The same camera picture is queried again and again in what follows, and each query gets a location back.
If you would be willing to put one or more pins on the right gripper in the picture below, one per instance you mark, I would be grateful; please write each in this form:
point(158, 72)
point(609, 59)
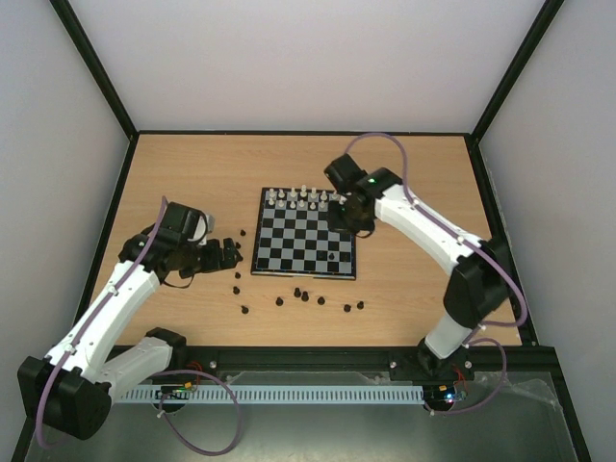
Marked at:
point(347, 221)

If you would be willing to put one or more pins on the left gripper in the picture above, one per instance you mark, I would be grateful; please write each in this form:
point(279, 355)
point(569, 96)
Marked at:
point(216, 261)

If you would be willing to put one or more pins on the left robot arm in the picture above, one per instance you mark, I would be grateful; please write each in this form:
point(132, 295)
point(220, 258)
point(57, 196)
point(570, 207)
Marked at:
point(73, 387)

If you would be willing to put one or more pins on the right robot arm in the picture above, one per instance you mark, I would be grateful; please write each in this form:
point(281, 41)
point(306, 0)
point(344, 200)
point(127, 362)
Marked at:
point(476, 268)

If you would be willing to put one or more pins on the black and silver chessboard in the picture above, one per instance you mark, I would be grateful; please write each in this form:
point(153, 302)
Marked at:
point(287, 241)

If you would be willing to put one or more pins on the grey slotted cable duct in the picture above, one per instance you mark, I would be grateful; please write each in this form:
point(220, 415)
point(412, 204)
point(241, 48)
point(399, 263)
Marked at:
point(279, 394)

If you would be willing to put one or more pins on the black aluminium frame rail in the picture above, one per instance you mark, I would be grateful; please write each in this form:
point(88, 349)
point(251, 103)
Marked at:
point(401, 363)

